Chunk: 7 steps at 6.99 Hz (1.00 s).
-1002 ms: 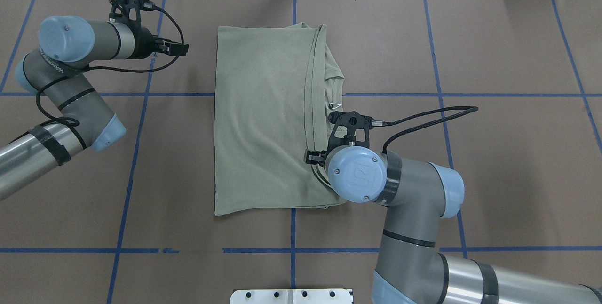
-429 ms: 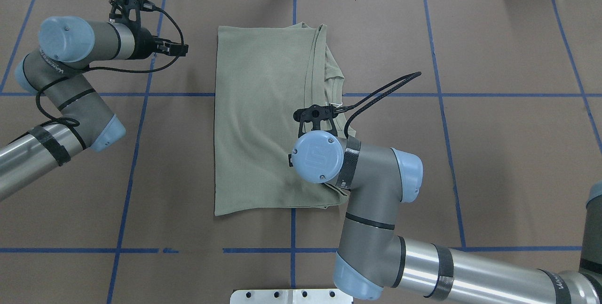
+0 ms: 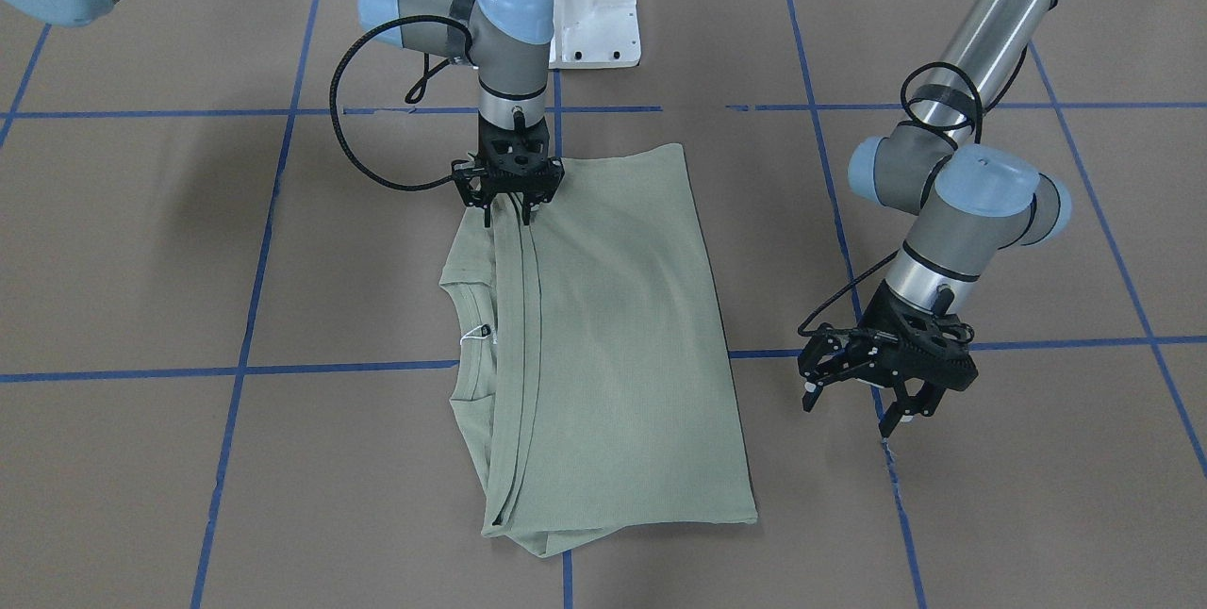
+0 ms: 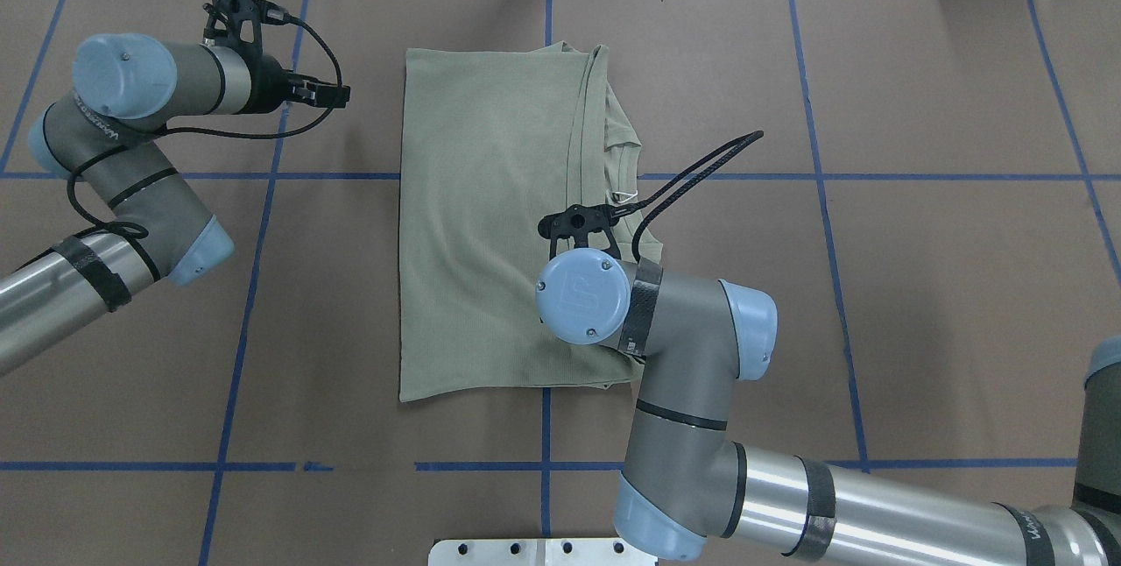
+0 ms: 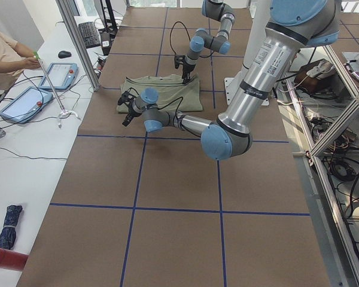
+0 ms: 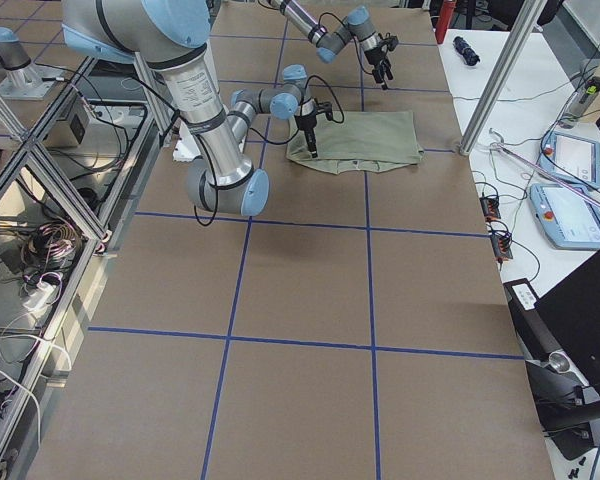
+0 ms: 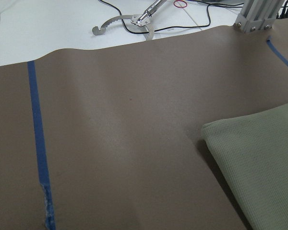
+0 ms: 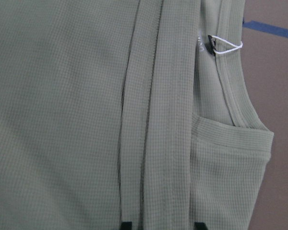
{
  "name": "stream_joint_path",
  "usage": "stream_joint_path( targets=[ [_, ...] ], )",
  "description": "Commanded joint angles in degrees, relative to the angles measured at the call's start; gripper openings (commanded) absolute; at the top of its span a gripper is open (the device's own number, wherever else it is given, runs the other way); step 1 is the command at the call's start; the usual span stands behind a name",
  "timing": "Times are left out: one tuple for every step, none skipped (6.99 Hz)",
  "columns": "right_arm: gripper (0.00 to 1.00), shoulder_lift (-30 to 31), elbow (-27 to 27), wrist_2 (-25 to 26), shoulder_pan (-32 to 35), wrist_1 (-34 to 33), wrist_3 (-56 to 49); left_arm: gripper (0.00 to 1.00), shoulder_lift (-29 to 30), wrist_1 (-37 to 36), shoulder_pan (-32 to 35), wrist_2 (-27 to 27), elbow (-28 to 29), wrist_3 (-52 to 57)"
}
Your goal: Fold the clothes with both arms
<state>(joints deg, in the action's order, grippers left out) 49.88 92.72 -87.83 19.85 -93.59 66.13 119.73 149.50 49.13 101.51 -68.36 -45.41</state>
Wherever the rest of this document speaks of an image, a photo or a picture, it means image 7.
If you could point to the red rubber band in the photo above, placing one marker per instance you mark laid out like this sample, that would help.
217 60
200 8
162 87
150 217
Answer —
180 4

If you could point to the aluminium frame post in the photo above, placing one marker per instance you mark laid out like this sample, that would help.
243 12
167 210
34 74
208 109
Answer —
257 15

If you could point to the metal grabber tool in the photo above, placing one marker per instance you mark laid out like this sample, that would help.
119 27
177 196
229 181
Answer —
140 20

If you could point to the green long-sleeve shirt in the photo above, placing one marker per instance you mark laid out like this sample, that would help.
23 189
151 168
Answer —
252 154

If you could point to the brown paper table mat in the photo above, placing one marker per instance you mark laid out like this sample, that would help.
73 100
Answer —
110 139

